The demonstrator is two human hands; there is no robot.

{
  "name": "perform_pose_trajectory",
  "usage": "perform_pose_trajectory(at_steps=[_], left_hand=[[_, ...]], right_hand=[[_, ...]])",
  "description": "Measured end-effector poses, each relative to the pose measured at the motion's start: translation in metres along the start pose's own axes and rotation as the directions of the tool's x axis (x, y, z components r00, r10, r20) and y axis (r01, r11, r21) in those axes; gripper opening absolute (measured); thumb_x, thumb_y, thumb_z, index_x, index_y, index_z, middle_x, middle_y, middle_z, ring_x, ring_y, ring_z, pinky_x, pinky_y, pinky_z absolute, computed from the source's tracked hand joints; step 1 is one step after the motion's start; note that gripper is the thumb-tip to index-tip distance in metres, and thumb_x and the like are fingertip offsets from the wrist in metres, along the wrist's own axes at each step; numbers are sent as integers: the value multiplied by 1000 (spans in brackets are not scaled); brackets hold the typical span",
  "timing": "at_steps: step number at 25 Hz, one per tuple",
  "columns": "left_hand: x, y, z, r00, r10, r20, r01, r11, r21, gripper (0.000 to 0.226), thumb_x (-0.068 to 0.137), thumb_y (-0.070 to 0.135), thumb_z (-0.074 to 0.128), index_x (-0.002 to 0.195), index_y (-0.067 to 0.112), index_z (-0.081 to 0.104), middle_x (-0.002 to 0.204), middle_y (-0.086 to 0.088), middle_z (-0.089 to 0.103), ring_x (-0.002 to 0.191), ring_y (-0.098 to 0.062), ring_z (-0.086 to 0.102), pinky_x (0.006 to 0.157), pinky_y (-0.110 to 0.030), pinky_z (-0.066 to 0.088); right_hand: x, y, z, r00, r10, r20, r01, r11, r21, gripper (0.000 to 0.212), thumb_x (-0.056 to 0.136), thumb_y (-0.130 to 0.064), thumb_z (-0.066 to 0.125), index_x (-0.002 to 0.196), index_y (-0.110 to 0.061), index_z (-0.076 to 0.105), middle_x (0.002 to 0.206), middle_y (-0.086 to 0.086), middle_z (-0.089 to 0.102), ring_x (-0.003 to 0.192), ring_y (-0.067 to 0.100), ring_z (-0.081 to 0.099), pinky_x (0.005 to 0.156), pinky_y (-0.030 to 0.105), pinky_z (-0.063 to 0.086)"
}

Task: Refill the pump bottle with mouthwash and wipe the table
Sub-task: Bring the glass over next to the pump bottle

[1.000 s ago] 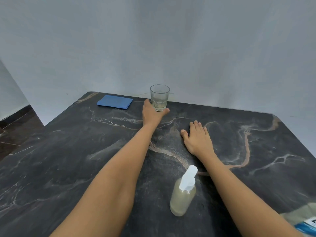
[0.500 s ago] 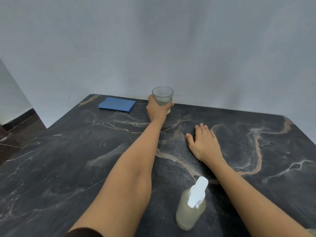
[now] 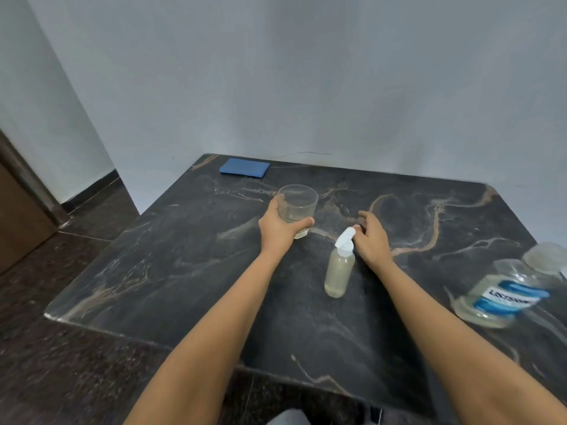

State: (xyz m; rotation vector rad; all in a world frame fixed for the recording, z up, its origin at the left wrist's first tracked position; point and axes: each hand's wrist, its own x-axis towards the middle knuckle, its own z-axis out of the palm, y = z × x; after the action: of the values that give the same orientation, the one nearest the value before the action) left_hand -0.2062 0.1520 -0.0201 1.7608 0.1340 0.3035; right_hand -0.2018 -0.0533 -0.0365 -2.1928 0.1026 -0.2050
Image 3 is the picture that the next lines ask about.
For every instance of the person's right hand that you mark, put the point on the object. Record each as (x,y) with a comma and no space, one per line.
(374,245)

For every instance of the person's left hand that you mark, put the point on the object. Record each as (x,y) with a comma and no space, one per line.
(274,232)

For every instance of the person's right thumb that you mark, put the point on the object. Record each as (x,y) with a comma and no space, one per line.
(358,233)

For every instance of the person's left thumb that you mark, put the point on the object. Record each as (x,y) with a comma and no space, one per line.
(303,226)

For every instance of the clear drinking glass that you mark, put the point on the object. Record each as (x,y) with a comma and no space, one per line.
(301,207)

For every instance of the person's left forearm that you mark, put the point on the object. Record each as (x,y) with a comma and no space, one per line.
(208,345)

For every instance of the person's right forearm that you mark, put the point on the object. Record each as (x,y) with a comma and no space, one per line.
(447,345)

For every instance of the clear spray bottle white nozzle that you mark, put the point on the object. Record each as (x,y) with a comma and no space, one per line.
(339,272)

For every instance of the blue folded cloth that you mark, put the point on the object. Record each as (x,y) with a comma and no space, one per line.
(244,168)

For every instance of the clear mouthwash bottle blue label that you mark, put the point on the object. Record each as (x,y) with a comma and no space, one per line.
(505,296)

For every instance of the person's grey clothing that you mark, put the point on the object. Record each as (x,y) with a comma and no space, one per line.
(288,416)

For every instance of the brown wooden door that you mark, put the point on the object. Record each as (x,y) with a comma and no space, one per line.
(22,216)

